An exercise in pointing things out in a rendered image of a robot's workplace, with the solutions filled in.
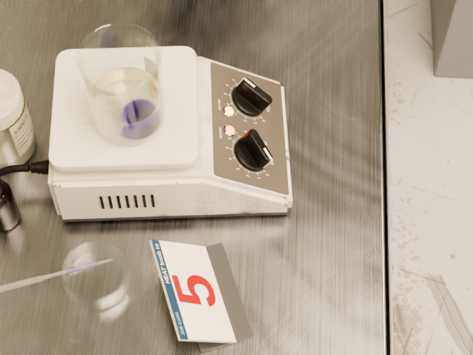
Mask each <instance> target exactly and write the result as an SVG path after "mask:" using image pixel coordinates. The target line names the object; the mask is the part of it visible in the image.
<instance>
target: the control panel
mask: <svg viewBox="0 0 473 355"><path fill-rule="evenodd" d="M210 74H211V99H212V122H213V169H214V175H216V176H218V177H221V178H225V179H228V180H233V181H236V182H240V183H244V184H247V185H251V186H254V187H259V188H262V189H267V190H270V191H273V192H277V193H280V194H285V195H289V183H288V174H287V164H286V147H285V137H284V119H283V109H282V91H281V85H280V84H277V83H275V82H271V81H269V80H265V79H262V78H259V77H256V76H253V75H249V74H247V73H243V72H241V71H238V70H235V69H232V68H228V67H226V66H222V65H219V64H216V63H213V62H211V65H210ZM243 78H248V79H249V80H251V81H252V82H253V83H255V84H256V85H257V86H258V87H259V88H261V89H262V90H263V91H264V92H266V93H267V94H268V95H270V96H271V97H272V103H271V104H270V105H269V106H268V107H267V108H266V109H265V110H264V111H263V112H262V113H261V114H260V115H259V116H248V115H246V114H244V113H242V112H241V111H240V110H239V109H238V108H237V107H236V106H235V104H234V102H233V99H232V92H233V90H234V88H235V87H236V85H237V84H238V83H239V82H240V81H241V80H242V79H243ZM227 107H231V108H232V109H233V111H234V112H233V114H232V115H229V114H228V113H227V112H226V111H225V108H227ZM227 126H231V127H233V128H234V134H233V135H231V134H229V133H228V132H227V131H226V127H227ZM250 129H254V130H256V131H257V132H258V134H259V135H260V137H261V139H262V140H263V141H264V143H265V145H266V147H267V148H268V150H269V151H270V153H271V154H272V157H273V159H272V162H271V163H270V164H269V165H268V166H266V167H265V168H264V169H262V170H260V171H252V170H249V169H247V168H245V167H243V166H242V165H241V164H240V162H239V161H238V160H237V158H236V155H235V153H234V147H235V144H236V142H237V141H238V140H239V139H241V138H242V137H243V136H244V135H245V134H246V133H247V132H248V131H249V130H250Z"/></svg>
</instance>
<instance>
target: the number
mask: <svg viewBox="0 0 473 355"><path fill-rule="evenodd" d="M160 246H161V249H162V252H163V255H164V259H165V262H166V266H167V268H168V272H169V275H170V279H171V282H172V286H173V289H174V291H175V296H176V298H177V303H178V305H179V309H180V312H181V314H182V319H183V321H184V326H185V328H186V331H187V335H188V336H190V337H217V338H230V336H229V333H228V329H227V326H226V323H225V320H224V317H223V314H222V311H221V308H220V305H219V302H218V299H217V295H216V293H215V289H214V287H213V283H212V280H211V278H210V274H209V271H208V267H207V265H206V261H205V259H204V256H203V252H202V250H201V248H196V247H186V246H180V245H174V244H163V243H160Z"/></svg>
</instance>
